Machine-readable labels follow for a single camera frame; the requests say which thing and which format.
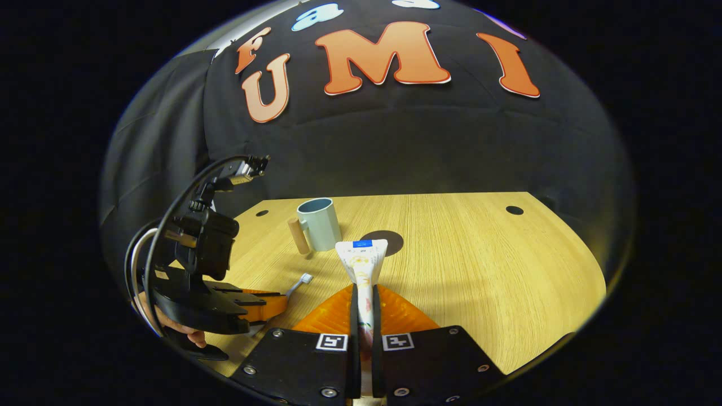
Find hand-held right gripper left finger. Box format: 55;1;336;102
230;282;360;404

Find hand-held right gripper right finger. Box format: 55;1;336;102
372;284;505;404

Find pale blue cup wooden handle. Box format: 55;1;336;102
288;197;343;255

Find white toothpaste tube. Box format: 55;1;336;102
335;239;389;395

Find dark round coaster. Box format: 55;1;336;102
361;230;404;257

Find black backdrop cloth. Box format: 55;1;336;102
102;0;635;316

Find black cable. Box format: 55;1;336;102
141;155;252;339

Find grey cable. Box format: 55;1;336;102
130;227;165;339

